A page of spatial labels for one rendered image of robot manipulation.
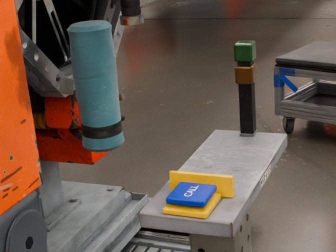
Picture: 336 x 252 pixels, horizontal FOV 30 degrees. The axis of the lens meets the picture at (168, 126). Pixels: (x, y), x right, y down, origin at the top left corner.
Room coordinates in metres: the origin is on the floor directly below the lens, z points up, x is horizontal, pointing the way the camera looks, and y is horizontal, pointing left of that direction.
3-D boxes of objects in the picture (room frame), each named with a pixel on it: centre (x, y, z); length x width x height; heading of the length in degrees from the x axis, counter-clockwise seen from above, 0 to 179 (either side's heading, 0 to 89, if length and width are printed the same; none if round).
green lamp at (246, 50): (1.32, -0.18, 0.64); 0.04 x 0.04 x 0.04; 66
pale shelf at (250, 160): (1.14, -0.10, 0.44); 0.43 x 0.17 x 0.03; 156
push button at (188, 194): (0.99, -0.03, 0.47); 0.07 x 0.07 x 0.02; 66
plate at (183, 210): (0.99, -0.03, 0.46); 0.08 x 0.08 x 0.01; 66
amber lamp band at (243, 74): (1.32, -0.18, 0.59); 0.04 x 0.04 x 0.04; 66
